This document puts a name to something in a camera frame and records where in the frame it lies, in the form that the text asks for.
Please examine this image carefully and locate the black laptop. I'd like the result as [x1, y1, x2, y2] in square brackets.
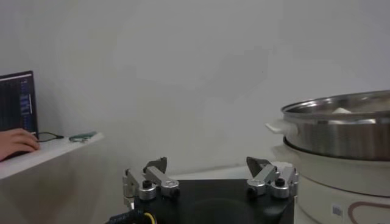
[0, 71, 39, 138]

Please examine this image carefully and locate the person's bare hand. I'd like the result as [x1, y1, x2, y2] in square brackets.
[0, 127, 40, 162]

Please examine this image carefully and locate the thin black looped cable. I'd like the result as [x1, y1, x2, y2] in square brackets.
[36, 131, 65, 143]

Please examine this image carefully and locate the white side table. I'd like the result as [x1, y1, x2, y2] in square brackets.
[0, 132, 104, 224]

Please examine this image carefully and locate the green handled knife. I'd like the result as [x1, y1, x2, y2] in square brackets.
[68, 131, 98, 143]

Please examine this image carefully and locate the perforated steel steamer basket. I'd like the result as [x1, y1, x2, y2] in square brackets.
[264, 89, 390, 162]

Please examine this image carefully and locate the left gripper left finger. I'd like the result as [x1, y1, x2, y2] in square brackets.
[122, 156, 181, 208]

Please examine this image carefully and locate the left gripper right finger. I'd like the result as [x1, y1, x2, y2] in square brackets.
[246, 156, 299, 200]

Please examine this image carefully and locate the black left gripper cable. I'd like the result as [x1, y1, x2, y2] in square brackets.
[106, 209, 156, 224]

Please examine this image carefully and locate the white electric cooker base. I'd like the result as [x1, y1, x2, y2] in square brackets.
[271, 142, 390, 224]

